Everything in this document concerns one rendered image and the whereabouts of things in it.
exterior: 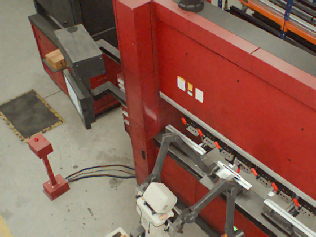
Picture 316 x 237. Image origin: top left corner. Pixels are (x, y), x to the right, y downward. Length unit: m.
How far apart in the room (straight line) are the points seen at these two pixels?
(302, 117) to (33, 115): 4.05
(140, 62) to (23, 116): 2.82
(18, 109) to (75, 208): 1.90
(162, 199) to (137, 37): 1.26
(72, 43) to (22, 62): 3.45
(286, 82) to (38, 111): 4.03
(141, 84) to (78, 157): 1.91
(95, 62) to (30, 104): 2.83
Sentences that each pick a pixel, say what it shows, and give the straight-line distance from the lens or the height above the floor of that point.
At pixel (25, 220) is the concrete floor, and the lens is 4.93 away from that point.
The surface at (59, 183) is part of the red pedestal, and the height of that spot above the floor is 0.13.
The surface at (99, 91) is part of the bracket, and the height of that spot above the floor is 1.21.
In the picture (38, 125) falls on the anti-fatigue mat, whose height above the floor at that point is 0.01.
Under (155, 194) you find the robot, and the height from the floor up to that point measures 1.36.
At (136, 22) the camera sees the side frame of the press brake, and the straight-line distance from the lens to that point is 3.34.
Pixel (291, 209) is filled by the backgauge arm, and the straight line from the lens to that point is 3.81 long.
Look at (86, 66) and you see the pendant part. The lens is 3.46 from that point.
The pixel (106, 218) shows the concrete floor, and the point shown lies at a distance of 4.72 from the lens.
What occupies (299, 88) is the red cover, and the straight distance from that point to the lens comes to 2.68.
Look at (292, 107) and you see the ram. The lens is 2.81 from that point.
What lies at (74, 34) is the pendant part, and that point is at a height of 1.95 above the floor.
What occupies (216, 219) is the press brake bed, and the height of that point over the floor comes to 0.40.
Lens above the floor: 3.90
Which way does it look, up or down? 47 degrees down
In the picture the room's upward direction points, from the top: straight up
